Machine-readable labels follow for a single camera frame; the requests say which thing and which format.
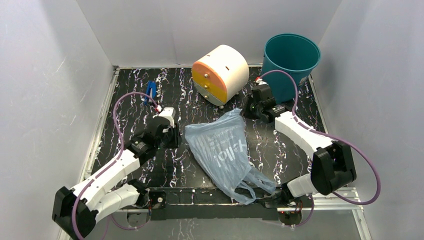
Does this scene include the light blue plastic bag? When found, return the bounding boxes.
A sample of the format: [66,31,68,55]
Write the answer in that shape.
[184,108,276,205]

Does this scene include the teal plastic trash bin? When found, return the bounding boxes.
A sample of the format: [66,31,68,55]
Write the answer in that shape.
[261,33,321,104]

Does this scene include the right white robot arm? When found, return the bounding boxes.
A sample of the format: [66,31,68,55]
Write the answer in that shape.
[243,84,357,207]

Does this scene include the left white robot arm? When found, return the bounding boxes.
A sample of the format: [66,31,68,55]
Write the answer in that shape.
[52,111,181,240]

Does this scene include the blue stapler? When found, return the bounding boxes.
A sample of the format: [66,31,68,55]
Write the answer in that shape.
[144,80,157,106]

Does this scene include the white drawer box orange front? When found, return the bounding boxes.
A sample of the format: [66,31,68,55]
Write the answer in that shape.
[191,44,250,109]

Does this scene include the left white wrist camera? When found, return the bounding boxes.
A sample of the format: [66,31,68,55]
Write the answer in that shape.
[158,107,176,128]

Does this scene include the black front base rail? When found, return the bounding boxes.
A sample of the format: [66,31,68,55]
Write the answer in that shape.
[125,180,304,226]

